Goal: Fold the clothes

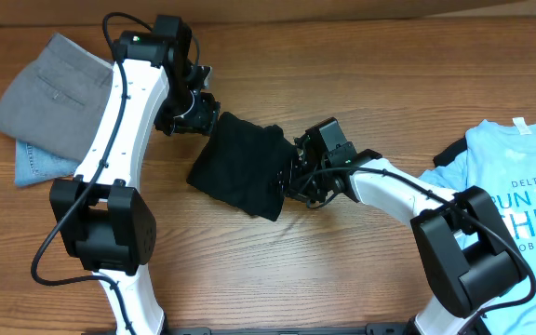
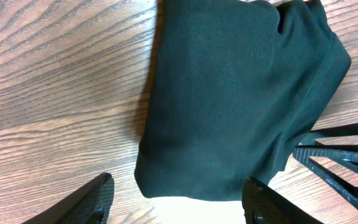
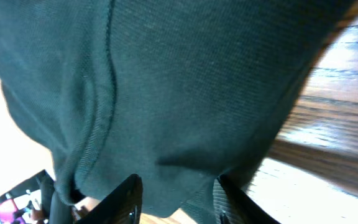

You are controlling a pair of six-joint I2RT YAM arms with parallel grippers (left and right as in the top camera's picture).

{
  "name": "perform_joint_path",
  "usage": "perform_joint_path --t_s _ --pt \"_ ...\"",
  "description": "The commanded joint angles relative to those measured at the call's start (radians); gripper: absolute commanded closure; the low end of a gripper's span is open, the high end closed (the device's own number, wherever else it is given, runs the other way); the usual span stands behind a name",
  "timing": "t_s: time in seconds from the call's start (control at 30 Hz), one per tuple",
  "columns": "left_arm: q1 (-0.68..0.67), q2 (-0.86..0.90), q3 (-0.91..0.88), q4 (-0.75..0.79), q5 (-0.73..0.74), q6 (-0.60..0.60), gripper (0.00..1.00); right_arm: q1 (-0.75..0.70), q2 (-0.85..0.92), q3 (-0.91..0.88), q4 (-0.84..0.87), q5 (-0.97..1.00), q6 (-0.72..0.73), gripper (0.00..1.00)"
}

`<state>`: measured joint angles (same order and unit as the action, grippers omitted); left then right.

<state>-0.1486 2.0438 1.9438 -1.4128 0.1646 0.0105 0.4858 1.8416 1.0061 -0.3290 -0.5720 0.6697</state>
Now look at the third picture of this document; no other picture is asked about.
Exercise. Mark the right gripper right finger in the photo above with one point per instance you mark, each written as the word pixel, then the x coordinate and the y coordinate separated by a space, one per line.
pixel 233 206

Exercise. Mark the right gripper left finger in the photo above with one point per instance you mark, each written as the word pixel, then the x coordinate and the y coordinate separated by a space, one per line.
pixel 122 206

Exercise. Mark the black polo shirt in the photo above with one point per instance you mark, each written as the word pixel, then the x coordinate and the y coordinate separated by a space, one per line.
pixel 177 92

